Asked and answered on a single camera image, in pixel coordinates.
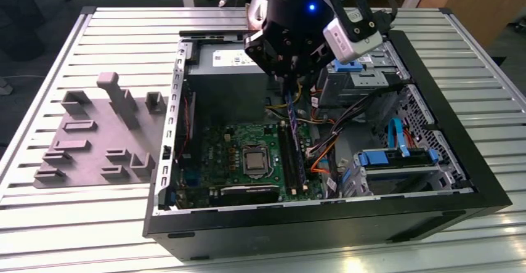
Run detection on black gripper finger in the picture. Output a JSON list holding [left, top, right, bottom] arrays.
[[245, 31, 297, 83], [298, 38, 333, 81]]

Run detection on black RAM slot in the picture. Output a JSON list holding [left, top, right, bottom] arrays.
[[279, 121, 298, 194]]

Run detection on metal drive cage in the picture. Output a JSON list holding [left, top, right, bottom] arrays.
[[315, 38, 411, 107]]

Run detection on grey power supply unit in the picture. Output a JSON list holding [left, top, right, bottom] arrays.
[[187, 43, 271, 124]]

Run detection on green motherboard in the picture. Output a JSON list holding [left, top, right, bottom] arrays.
[[180, 120, 330, 208]]

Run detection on metal CPU socket cover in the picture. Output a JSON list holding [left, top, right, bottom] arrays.
[[241, 143, 273, 178]]

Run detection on hard disk in blue carrier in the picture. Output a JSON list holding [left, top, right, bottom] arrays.
[[357, 148, 441, 175]]

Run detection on silver CPU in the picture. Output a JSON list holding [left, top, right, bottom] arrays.
[[245, 152, 267, 169]]

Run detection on metal disk bay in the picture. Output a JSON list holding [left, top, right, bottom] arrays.
[[341, 149, 474, 198]]

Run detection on wooden cabinet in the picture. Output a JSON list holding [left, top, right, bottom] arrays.
[[418, 0, 526, 44]]

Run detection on black graphics card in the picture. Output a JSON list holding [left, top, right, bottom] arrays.
[[209, 185, 281, 206]]

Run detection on grey parts rack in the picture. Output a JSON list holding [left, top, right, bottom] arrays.
[[34, 70, 170, 190]]

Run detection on black PC case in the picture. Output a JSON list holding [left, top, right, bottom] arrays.
[[142, 29, 514, 261]]

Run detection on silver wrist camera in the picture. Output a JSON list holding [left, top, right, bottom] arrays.
[[322, 16, 383, 65]]

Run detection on blue plastic drive bracket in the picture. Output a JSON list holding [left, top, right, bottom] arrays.
[[333, 59, 365, 73]]

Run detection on yellow wire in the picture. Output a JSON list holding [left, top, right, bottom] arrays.
[[265, 78, 303, 110]]

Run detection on black cable bundle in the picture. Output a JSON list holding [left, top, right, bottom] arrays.
[[306, 86, 402, 160]]

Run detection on black camera cable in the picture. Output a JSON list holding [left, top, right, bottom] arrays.
[[371, 0, 401, 36]]

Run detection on blue flat data cable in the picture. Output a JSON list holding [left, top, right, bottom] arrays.
[[389, 117, 411, 158]]

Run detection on orange cable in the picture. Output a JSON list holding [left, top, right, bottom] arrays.
[[307, 132, 343, 174]]

